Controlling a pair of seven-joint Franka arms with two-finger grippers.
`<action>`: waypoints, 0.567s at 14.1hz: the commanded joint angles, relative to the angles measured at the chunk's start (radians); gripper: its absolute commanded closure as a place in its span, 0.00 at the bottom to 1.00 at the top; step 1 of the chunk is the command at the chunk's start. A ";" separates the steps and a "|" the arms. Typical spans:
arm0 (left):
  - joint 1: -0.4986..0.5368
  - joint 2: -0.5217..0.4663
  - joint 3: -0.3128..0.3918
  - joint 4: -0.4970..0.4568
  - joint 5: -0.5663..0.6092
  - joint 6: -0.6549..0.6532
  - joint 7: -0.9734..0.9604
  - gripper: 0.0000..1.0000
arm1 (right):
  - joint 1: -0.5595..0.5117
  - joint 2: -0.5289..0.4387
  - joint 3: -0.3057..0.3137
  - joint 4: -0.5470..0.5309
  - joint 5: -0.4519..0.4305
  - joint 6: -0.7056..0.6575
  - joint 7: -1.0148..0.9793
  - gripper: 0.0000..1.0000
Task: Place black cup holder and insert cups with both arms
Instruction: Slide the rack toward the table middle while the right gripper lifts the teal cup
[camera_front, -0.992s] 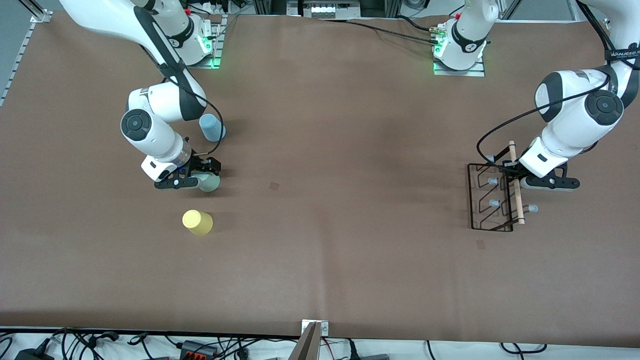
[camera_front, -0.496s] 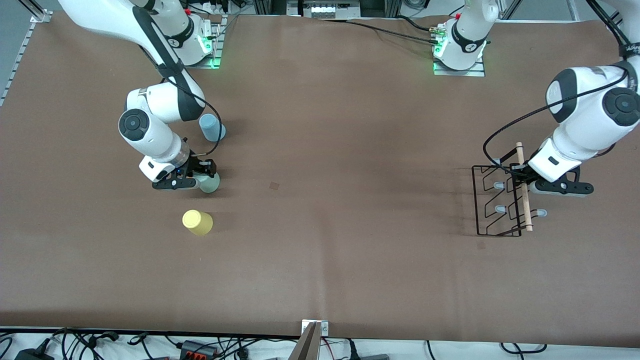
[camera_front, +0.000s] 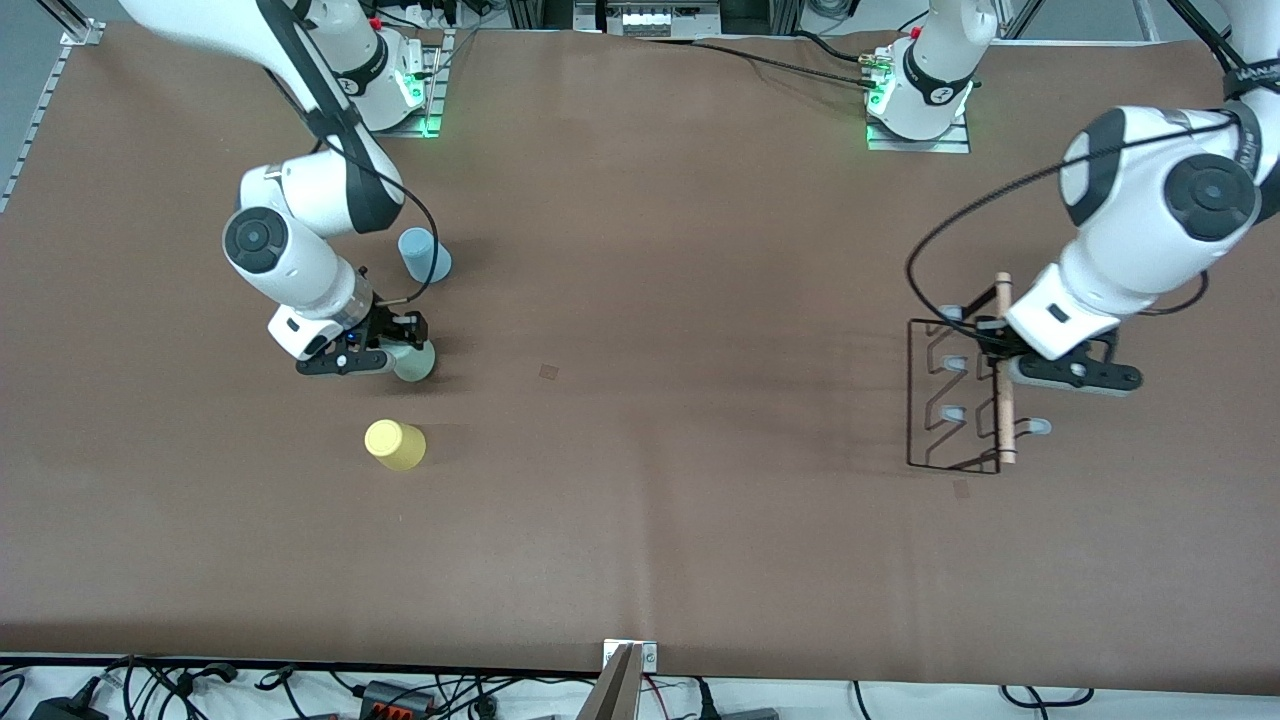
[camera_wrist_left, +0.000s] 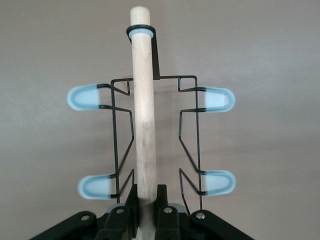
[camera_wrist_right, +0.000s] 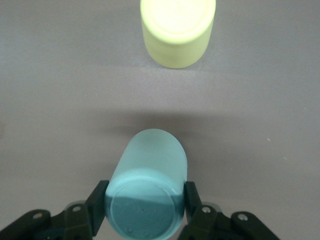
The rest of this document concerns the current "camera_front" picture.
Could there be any pale green plastic cup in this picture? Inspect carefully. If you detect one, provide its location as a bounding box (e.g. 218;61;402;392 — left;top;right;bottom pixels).
390;338;438;385

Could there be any black wire cup holder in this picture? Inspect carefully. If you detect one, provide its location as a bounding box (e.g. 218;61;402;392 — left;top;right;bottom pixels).
906;272;1053;474

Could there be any yellow plastic cup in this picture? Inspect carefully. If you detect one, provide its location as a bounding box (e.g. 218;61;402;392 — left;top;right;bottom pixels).
364;419;428;472

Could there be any light blue plastic cup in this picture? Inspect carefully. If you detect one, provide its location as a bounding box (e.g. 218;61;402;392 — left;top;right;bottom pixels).
398;227;453;285

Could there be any brown paper table cover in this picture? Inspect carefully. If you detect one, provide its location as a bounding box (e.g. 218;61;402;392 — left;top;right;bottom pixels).
0;20;1280;693

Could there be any black orange connector block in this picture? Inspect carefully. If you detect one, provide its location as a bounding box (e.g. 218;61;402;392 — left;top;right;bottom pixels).
360;680;438;717

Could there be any black power adapter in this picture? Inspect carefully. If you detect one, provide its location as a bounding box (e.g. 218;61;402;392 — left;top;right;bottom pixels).
28;694;109;720

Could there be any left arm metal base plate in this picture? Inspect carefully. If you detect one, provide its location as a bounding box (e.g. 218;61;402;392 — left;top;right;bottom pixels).
866;55;972;154

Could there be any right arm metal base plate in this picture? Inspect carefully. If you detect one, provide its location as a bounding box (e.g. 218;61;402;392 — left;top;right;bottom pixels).
375;28;448;138

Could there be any aluminium frame profile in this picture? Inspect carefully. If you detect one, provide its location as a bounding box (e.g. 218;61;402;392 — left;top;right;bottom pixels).
995;0;1047;41

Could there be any black braided base cable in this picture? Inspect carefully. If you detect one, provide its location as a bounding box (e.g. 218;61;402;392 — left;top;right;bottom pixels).
640;30;883;91

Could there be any black frame post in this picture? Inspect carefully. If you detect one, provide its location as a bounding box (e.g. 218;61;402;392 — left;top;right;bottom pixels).
507;0;576;31

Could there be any slotted aluminium side rail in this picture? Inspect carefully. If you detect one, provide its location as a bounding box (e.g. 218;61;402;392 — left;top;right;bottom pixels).
0;0;107;213

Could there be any grey aluminium camera post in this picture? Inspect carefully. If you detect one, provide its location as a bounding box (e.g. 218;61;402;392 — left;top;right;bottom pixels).
575;643;644;720

